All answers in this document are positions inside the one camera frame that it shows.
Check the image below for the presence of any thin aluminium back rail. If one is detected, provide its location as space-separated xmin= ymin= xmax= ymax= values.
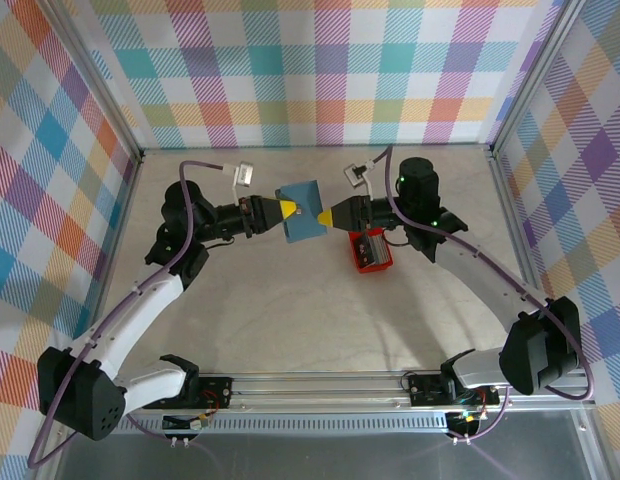
xmin=139 ymin=143 xmax=494 ymax=153

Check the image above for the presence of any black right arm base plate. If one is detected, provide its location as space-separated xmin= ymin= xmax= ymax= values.
xmin=407 ymin=372 xmax=502 ymax=407

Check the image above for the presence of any slotted metal cable duct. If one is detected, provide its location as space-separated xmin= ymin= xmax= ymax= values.
xmin=117 ymin=417 xmax=456 ymax=437

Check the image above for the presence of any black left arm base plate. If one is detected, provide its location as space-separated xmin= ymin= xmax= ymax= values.
xmin=141 ymin=375 xmax=235 ymax=411

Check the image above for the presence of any aluminium frame post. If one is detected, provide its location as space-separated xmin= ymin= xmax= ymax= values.
xmin=48 ymin=0 xmax=145 ymax=164
xmin=487 ymin=0 xmax=589 ymax=159

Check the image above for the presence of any red card box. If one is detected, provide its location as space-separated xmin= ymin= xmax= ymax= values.
xmin=348 ymin=227 xmax=395 ymax=275

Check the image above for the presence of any blue card holder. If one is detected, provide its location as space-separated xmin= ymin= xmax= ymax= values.
xmin=274 ymin=179 xmax=327 ymax=246

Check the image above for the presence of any aluminium side rail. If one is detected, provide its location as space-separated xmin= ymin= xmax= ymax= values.
xmin=79 ymin=152 xmax=145 ymax=374
xmin=488 ymin=149 xmax=561 ymax=321

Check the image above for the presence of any silver credit card stack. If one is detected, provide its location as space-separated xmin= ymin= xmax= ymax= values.
xmin=367 ymin=234 xmax=392 ymax=266

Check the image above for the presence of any grey metal panel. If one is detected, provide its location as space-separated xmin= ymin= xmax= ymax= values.
xmin=54 ymin=432 xmax=591 ymax=480

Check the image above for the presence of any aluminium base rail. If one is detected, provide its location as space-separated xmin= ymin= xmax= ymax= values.
xmin=114 ymin=370 xmax=597 ymax=417

